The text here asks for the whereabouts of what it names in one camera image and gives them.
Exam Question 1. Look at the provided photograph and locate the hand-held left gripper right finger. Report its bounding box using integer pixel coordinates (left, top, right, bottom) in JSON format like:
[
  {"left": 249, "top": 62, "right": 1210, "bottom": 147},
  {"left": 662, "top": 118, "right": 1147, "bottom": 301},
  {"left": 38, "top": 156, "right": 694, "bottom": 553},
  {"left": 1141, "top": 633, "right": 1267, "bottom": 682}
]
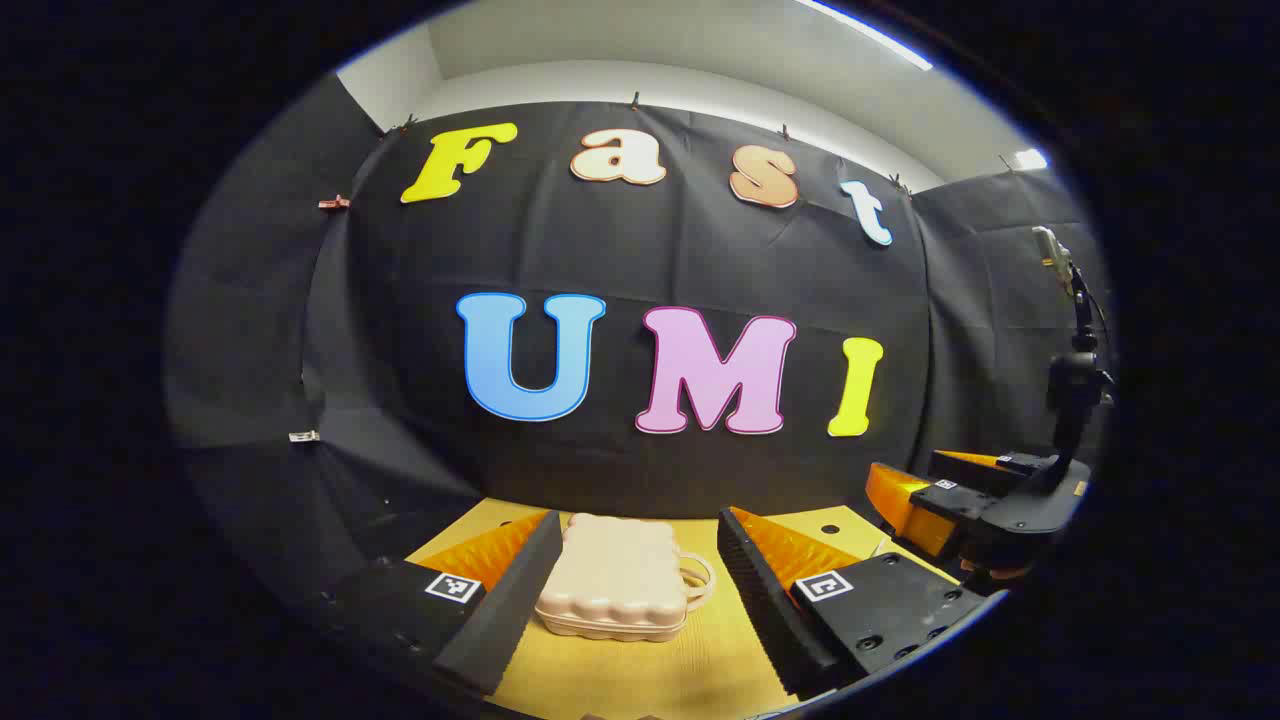
[{"left": 716, "top": 506, "right": 991, "bottom": 701}]

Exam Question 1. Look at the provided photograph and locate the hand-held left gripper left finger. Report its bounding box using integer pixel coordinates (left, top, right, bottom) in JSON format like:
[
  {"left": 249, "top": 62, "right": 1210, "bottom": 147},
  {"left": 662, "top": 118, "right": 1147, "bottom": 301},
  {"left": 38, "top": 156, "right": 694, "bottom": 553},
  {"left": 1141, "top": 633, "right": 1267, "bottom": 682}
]
[{"left": 320, "top": 510, "right": 566, "bottom": 698}]

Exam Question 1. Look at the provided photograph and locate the pink scalloped suitcase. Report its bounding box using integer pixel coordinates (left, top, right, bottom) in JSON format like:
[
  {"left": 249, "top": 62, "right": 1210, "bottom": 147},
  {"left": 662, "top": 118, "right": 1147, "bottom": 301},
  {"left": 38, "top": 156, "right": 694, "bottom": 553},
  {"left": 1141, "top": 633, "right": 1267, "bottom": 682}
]
[{"left": 535, "top": 513, "right": 717, "bottom": 643}]

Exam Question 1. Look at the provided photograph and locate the black backdrop cloth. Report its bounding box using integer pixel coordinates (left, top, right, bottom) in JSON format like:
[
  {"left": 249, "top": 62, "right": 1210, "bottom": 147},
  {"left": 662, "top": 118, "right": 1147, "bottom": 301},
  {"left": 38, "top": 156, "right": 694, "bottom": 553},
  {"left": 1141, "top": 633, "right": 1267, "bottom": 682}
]
[{"left": 165, "top": 75, "right": 1111, "bottom": 621}]

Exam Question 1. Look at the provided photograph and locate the long ceiling light strip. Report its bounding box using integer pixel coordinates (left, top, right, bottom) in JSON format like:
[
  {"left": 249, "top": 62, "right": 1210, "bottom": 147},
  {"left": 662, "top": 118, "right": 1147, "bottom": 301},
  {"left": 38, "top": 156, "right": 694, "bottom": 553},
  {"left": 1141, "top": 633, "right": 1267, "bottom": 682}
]
[{"left": 795, "top": 0, "right": 936, "bottom": 73}]

